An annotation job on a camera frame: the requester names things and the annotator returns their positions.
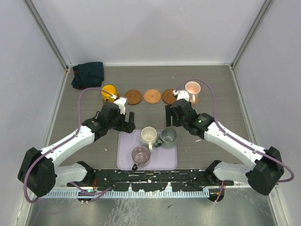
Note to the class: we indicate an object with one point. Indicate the pink mug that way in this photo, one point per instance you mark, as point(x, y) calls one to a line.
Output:
point(193, 88)

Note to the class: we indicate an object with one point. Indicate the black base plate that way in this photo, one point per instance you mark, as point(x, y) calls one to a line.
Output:
point(149, 180)

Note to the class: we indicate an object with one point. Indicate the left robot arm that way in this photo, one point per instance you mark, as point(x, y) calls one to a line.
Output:
point(55, 154)

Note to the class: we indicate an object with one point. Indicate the yellow mug black outside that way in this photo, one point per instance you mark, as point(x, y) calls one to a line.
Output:
point(107, 91)

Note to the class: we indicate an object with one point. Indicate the dark folded cloth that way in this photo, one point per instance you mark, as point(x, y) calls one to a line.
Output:
point(88, 75)

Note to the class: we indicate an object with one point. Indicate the lilac mug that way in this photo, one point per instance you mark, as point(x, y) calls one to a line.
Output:
point(141, 157)

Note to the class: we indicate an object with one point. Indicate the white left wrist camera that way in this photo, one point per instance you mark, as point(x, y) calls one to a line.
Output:
point(121, 102)

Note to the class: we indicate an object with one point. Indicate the lilac plastic tray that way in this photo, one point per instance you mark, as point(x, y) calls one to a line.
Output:
point(160, 159)

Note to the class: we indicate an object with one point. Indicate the white speckled mug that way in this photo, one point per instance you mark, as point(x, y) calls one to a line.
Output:
point(148, 137)

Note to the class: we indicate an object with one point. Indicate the woven rattan coaster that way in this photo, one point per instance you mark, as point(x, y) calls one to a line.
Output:
point(152, 96)
point(194, 102)

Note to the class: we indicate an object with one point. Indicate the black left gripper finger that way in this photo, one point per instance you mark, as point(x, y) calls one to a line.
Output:
point(131, 117)
point(129, 127)

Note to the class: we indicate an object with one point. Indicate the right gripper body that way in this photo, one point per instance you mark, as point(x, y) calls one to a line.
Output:
point(178, 122)

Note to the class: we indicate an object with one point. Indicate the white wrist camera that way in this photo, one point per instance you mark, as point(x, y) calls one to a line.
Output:
point(181, 94)
point(121, 102)

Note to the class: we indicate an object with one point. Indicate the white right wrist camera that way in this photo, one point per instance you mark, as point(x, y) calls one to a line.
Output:
point(181, 94)

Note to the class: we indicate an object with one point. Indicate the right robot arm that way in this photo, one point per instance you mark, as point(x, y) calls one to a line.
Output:
point(260, 168)

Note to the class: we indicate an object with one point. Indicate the brown wooden coaster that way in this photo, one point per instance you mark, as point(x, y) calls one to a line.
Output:
point(168, 97)
point(133, 96)
point(105, 101)

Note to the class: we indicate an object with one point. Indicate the grey green mug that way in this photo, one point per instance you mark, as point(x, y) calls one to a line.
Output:
point(166, 139)

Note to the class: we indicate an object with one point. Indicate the aluminium frame rail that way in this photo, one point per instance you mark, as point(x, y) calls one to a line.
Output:
point(41, 181)

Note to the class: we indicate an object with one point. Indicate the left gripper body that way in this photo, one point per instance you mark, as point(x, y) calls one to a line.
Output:
point(116, 123)

